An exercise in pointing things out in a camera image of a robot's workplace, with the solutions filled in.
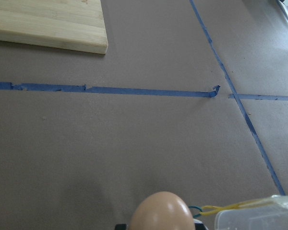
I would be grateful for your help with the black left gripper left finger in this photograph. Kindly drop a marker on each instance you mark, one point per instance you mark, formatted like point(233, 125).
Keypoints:
point(121, 227)

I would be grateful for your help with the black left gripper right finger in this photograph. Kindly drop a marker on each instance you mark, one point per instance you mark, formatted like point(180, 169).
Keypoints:
point(199, 226)

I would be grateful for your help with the brown egg from bowl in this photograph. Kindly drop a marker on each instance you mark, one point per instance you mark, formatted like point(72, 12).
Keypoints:
point(162, 211)

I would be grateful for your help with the clear plastic egg box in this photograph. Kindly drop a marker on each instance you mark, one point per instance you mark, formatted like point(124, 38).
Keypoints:
point(270, 217)

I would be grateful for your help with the wooden cutting board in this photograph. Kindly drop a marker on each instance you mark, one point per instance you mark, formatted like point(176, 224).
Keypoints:
point(67, 24)

